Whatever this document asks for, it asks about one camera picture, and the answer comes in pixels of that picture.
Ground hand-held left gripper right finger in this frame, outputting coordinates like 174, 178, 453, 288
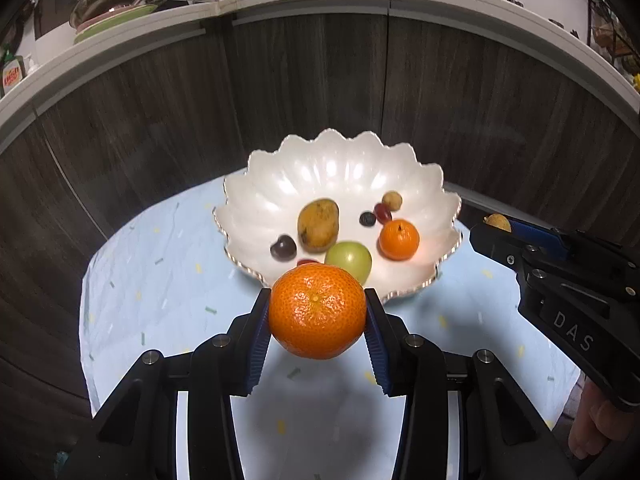
363, 286, 583, 480

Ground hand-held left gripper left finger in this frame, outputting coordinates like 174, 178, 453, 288
64, 287, 274, 480

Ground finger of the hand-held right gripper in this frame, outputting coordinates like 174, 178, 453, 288
469, 223, 538, 276
506, 217, 601, 263

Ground orange mandarin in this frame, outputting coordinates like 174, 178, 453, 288
378, 219, 420, 261
269, 265, 368, 360

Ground green apple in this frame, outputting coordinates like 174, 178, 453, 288
324, 241, 373, 285

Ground white scalloped ceramic bowl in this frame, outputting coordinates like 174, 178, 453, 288
213, 129, 462, 306

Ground person's right hand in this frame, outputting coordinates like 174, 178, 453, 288
568, 377, 632, 462

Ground light blue patterned cloth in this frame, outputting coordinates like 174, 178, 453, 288
80, 177, 583, 480

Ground dark wood kitchen cabinet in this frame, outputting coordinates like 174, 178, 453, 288
0, 0, 640, 461

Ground green basin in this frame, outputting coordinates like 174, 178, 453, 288
74, 4, 161, 45

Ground pink plate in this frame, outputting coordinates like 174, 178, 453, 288
77, 6, 146, 31

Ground green dish soap bottle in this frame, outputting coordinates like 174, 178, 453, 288
0, 42, 26, 98

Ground black wire rack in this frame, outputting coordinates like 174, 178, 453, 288
587, 0, 640, 68

